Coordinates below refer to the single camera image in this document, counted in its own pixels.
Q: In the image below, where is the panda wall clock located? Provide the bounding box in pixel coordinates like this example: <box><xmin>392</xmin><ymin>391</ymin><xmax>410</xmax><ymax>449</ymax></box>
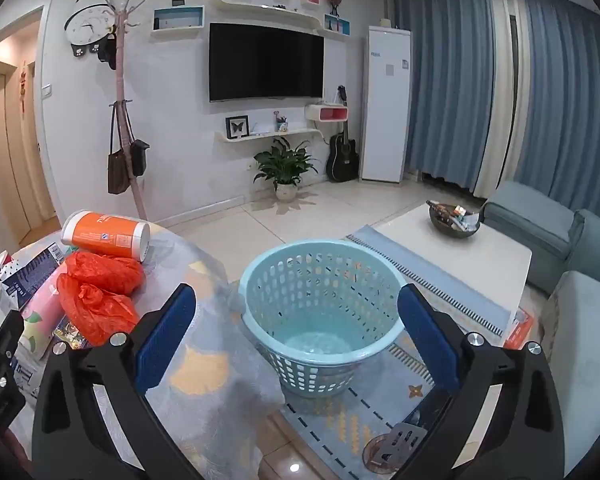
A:
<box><xmin>64</xmin><ymin>0</ymin><xmax>116</xmax><ymax>58</ymax></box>

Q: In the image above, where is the black wall television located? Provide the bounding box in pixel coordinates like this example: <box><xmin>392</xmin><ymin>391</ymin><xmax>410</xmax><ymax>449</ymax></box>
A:
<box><xmin>209</xmin><ymin>22</ymin><xmax>326</xmax><ymax>103</ymax></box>

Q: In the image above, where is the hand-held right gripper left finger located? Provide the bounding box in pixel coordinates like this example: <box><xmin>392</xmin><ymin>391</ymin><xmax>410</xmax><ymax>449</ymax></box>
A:
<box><xmin>32</xmin><ymin>283</ymin><xmax>201</xmax><ymax>480</ymax></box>

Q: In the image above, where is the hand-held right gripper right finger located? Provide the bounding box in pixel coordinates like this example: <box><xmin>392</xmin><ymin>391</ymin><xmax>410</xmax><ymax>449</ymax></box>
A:
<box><xmin>396</xmin><ymin>283</ymin><xmax>567</xmax><ymax>480</ymax></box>

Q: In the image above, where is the orange plastic bag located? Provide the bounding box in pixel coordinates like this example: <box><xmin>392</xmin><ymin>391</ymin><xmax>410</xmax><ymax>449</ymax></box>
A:
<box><xmin>65</xmin><ymin>251</ymin><xmax>146</xmax><ymax>296</ymax></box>
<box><xmin>56</xmin><ymin>275</ymin><xmax>142</xmax><ymax>347</ymax></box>

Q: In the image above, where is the white curved wall shelf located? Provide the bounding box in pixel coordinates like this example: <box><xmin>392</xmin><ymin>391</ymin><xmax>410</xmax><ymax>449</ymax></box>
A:
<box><xmin>217</xmin><ymin>0</ymin><xmax>323</xmax><ymax>28</ymax></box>

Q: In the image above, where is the dark bowl with items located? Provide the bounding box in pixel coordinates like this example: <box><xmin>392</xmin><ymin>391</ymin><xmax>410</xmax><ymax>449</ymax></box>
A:
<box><xmin>427</xmin><ymin>200</ymin><xmax>482</xmax><ymax>238</ymax></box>

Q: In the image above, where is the white shelf box pink inside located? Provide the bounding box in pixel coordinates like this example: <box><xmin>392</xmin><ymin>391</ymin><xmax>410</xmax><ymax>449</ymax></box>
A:
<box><xmin>305</xmin><ymin>103</ymin><xmax>349</xmax><ymax>125</ymax></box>

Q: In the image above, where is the teal sofa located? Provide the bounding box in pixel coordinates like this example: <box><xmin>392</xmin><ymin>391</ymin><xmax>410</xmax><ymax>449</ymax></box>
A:
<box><xmin>482</xmin><ymin>180</ymin><xmax>600</xmax><ymax>461</ymax></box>

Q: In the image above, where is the orange and white canister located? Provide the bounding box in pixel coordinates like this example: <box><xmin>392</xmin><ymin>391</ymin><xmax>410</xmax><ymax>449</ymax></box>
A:
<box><xmin>61</xmin><ymin>210</ymin><xmax>152</xmax><ymax>263</ymax></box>

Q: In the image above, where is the dark hat on rack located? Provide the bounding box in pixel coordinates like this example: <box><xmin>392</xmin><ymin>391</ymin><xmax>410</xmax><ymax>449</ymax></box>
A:
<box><xmin>97</xmin><ymin>35</ymin><xmax>117</xmax><ymax>71</ymax></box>

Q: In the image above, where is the small blue shelf box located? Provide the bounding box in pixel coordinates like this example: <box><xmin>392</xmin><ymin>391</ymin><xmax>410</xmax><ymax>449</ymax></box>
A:
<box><xmin>322</xmin><ymin>14</ymin><xmax>352</xmax><ymax>38</ymax></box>

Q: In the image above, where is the pink tube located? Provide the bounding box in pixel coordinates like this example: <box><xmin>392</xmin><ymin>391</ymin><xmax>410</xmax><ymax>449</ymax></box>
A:
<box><xmin>20</xmin><ymin>262</ymin><xmax>71</xmax><ymax>361</ymax></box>

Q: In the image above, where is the white shelf box blue inside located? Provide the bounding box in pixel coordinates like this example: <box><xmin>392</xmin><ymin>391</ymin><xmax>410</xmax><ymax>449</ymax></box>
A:
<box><xmin>151</xmin><ymin>6</ymin><xmax>206</xmax><ymax>36</ymax></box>

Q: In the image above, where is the metal stand base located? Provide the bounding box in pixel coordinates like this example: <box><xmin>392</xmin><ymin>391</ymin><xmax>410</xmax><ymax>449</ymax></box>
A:
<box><xmin>362</xmin><ymin>422</ymin><xmax>427</xmax><ymax>471</ymax></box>

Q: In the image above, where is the black hanging bag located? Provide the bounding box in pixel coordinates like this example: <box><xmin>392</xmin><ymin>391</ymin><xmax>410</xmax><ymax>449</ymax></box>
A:
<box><xmin>130</xmin><ymin>139</ymin><xmax>151</xmax><ymax>177</ymax></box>

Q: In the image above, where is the brown hanging bag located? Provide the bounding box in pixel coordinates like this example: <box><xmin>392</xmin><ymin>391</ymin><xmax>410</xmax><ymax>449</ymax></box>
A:
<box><xmin>107</xmin><ymin>102</ymin><xmax>131</xmax><ymax>195</ymax></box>

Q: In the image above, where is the framed butterfly picture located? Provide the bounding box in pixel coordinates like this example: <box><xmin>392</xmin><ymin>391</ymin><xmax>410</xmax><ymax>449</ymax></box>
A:
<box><xmin>225</xmin><ymin>115</ymin><xmax>251</xmax><ymax>138</ymax></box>

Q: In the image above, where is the potted green plant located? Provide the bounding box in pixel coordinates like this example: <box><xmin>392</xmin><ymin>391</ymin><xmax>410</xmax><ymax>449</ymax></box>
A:
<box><xmin>252</xmin><ymin>136</ymin><xmax>320</xmax><ymax>203</ymax></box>

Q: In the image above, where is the blue curtain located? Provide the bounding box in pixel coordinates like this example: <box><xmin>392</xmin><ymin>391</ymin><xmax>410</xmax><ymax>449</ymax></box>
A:
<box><xmin>515</xmin><ymin>0</ymin><xmax>600</xmax><ymax>281</ymax></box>
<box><xmin>387</xmin><ymin>0</ymin><xmax>496</xmax><ymax>191</ymax></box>

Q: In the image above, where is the white coffee table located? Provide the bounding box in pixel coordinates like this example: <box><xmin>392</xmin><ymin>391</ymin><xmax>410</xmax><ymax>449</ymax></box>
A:
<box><xmin>375</xmin><ymin>202</ymin><xmax>533</xmax><ymax>336</ymax></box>

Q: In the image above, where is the black acoustic guitar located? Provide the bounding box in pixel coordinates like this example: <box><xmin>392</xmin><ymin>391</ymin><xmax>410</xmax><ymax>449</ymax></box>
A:
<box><xmin>326</xmin><ymin>85</ymin><xmax>359</xmax><ymax>183</ymax></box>

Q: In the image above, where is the light blue plastic basket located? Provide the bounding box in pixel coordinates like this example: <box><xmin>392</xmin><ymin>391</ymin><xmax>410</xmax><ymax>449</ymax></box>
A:
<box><xmin>238</xmin><ymin>240</ymin><xmax>415</xmax><ymax>400</ymax></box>

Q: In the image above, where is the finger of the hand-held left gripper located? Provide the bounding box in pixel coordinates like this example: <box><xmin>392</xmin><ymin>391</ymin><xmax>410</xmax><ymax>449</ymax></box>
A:
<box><xmin>0</xmin><ymin>309</ymin><xmax>26</xmax><ymax>433</ymax></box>

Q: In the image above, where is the dark blue carton box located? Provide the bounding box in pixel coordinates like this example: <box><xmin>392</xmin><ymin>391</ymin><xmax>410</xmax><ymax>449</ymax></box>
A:
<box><xmin>0</xmin><ymin>242</ymin><xmax>68</xmax><ymax>311</ymax></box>

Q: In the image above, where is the cream curtain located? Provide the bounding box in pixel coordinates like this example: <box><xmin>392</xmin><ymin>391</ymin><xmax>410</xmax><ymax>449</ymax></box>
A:
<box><xmin>472</xmin><ymin>0</ymin><xmax>531</xmax><ymax>198</ymax></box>

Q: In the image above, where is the orange box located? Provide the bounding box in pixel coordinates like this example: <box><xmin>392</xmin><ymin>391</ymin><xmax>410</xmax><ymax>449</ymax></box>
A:
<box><xmin>502</xmin><ymin>307</ymin><xmax>535</xmax><ymax>351</ymax></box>

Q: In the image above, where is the white low wall shelf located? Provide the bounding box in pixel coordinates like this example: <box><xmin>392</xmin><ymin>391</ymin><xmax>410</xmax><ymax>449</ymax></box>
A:
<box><xmin>216</xmin><ymin>127</ymin><xmax>326</xmax><ymax>143</ymax></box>

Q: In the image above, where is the pink coat rack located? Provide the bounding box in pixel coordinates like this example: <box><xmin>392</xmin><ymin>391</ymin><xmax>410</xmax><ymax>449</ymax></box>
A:
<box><xmin>107</xmin><ymin>0</ymin><xmax>158</xmax><ymax>221</ymax></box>

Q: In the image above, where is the white refrigerator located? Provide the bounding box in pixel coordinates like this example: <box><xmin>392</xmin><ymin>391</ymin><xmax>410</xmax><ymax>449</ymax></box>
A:
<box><xmin>361</xmin><ymin>25</ymin><xmax>412</xmax><ymax>183</ymax></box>

